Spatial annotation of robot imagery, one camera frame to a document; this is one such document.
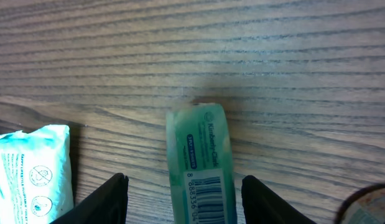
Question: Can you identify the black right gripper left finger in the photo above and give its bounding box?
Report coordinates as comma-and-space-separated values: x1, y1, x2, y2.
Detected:
51, 173, 129, 224

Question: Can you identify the green lid white jar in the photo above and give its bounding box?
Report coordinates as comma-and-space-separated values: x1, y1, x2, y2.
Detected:
335, 184, 385, 224

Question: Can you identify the teal tissue pack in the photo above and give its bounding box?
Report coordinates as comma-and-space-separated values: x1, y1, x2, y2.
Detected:
0, 124, 74, 224

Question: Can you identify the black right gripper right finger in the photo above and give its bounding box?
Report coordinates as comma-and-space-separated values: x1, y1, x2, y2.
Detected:
241, 175, 315, 224

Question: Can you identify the small teal packet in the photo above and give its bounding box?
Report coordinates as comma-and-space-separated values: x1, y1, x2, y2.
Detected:
166, 103, 238, 224

